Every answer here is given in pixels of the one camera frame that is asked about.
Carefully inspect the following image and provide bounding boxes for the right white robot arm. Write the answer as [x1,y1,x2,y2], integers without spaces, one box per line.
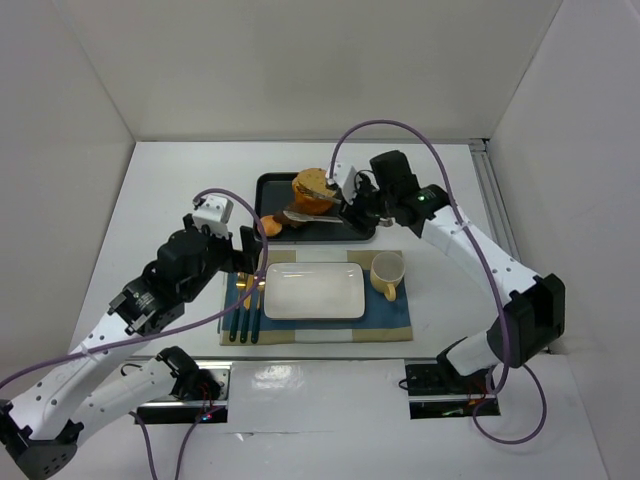
[327,150,566,377]

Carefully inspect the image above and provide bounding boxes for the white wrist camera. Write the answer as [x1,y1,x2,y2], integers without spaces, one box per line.
[325,162,357,204]
[192,194,233,240]

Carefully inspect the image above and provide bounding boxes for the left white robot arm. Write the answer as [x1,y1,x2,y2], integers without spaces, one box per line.
[1,222,267,479]

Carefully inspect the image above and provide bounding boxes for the white rectangular plate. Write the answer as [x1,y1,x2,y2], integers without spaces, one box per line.
[264,262,366,321]

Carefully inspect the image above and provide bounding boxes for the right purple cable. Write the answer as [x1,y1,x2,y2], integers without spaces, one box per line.
[329,119,548,444]

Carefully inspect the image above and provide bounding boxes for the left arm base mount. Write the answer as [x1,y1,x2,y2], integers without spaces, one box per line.
[136,361,231,425]

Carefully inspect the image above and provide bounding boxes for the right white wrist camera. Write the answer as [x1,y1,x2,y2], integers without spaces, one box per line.
[325,162,357,204]

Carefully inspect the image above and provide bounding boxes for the metal serving tongs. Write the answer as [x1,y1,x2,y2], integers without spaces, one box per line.
[291,189,343,224]

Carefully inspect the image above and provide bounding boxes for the brown chocolate croissant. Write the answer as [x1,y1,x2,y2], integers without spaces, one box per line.
[273,204,313,228]

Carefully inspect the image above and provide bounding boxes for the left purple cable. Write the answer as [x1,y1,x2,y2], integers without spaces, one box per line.
[0,187,274,479]

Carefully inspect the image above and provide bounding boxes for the blue beige placemat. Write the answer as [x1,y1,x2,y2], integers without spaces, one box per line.
[217,248,415,347]

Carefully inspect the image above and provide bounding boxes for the yellow ceramic mug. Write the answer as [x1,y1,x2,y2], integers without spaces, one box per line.
[370,251,405,302]

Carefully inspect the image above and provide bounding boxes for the gold knife green handle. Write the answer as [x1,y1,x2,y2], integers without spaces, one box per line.
[240,275,255,344]

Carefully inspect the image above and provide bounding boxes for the stacked bread slices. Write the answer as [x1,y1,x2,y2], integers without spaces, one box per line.
[291,168,340,215]

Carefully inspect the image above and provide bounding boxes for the small round bun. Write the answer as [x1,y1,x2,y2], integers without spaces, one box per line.
[260,215,283,238]

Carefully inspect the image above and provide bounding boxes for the aluminium frame rail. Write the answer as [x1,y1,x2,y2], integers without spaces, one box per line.
[469,139,520,260]

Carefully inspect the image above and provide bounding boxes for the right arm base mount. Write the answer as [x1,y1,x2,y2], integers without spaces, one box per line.
[398,361,500,420]

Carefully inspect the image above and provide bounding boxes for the black baking tray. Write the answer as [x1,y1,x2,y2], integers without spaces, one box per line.
[254,172,375,244]

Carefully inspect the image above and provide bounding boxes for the purple cable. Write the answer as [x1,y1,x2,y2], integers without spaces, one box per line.
[329,119,548,444]
[0,187,274,479]

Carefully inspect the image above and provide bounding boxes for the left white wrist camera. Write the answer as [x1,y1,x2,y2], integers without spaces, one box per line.
[192,194,233,240]

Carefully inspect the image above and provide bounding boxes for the gold spoon green handle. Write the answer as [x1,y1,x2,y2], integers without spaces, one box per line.
[250,280,265,344]

